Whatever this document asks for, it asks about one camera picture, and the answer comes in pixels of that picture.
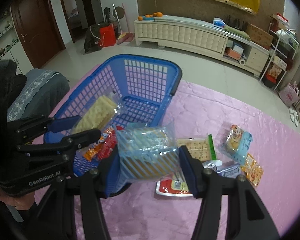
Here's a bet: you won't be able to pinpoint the black router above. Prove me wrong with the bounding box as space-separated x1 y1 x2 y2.
226 15 248 30

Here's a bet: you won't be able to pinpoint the white slippers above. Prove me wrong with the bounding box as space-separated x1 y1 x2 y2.
289 106 300 128

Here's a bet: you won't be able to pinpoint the small orange snack packet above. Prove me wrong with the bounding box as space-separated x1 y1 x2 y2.
241 152 264 187

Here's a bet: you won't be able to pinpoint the cream TV cabinet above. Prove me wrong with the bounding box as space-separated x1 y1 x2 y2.
134 15 270 77

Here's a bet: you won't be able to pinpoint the black bag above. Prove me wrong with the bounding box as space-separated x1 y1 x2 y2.
84 24 102 53

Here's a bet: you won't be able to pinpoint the red and white box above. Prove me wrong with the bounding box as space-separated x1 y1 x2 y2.
275 14 289 27

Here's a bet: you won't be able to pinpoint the orange picture box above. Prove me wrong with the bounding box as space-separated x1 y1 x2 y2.
267 65 285 80

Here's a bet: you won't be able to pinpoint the blue and white small box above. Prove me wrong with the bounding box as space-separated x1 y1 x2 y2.
231 41 243 53

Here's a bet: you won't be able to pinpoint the orange cartoon snack packet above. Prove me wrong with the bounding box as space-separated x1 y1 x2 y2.
83 126 115 162

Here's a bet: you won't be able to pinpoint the pink broom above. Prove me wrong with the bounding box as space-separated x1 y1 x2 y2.
116 4 134 45

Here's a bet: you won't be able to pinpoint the pink tablecloth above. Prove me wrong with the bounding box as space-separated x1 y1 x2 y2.
32 66 300 240

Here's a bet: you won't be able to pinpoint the small purple-blue snack packet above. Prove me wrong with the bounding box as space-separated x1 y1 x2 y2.
202 160 242 179

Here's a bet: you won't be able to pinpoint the light blue cartoon packet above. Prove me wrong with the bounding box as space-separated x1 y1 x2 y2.
220 124 253 165

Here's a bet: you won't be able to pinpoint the blue striped cracker packet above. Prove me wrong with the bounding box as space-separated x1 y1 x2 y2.
114 117 180 183

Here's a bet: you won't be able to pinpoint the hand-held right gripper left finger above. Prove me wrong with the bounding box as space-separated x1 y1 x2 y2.
35 151 133 240

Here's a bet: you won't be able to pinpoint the white-handled mop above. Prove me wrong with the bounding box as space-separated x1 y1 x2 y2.
112 3 125 34

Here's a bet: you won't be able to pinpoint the brown wooden door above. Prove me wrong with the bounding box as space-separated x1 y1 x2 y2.
10 0 65 68

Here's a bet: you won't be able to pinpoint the blue plastic basket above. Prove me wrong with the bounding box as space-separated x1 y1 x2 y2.
44 54 183 198

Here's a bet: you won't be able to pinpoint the orange-red flat box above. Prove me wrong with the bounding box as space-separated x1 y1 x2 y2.
226 49 243 59

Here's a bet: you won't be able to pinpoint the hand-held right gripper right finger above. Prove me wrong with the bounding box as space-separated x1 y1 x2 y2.
178 145 282 240

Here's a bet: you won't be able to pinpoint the white wall shelf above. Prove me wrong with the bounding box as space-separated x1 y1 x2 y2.
0 7 19 58

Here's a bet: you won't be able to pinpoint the red tray snack packet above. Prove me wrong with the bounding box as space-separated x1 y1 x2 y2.
155 179 194 197

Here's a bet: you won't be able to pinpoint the pale yellow cracker packet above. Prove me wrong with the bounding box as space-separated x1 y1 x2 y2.
71 90 127 135

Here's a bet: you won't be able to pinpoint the clear green-edged cracker packet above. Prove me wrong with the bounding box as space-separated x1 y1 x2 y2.
176 134 217 163

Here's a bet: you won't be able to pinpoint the white shelf rack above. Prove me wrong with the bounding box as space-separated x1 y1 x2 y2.
260 29 299 90

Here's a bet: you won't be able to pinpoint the pink bag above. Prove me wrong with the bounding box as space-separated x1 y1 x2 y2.
279 81 300 108

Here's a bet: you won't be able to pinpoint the chair with grey lace cover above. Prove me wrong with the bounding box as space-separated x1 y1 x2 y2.
6 69 70 123

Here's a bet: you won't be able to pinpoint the green folded cloth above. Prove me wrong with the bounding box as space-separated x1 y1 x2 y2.
225 25 250 40

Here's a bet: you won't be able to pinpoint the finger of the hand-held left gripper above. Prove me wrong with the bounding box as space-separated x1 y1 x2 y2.
7 115 82 143
15 129 102 163

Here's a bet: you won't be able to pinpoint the red bag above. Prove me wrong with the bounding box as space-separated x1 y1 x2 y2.
99 24 116 47

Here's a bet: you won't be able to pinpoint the round brown wall disc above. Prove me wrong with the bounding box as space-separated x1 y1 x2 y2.
112 6 125 18

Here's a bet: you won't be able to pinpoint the dark door frame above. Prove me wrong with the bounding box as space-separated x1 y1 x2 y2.
57 0 95 43

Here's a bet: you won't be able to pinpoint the brown cardboard box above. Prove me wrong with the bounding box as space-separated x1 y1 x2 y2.
245 24 274 50

